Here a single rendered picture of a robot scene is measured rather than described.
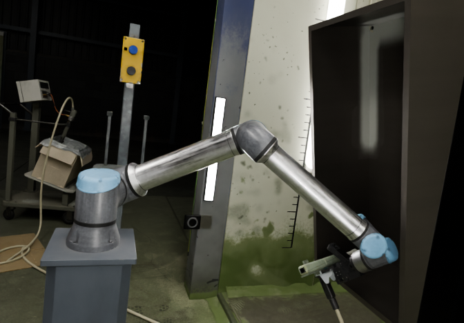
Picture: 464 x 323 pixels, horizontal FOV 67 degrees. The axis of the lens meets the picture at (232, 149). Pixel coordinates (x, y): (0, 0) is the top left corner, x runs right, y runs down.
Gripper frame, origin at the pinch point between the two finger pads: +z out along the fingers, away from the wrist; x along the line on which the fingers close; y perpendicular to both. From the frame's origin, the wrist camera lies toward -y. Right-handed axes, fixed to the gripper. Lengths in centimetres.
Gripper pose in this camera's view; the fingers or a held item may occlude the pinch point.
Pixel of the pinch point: (319, 272)
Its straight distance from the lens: 171.8
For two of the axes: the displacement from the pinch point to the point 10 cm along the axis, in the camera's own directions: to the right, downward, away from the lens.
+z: -6.0, 5.2, 6.1
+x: 7.2, 0.2, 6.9
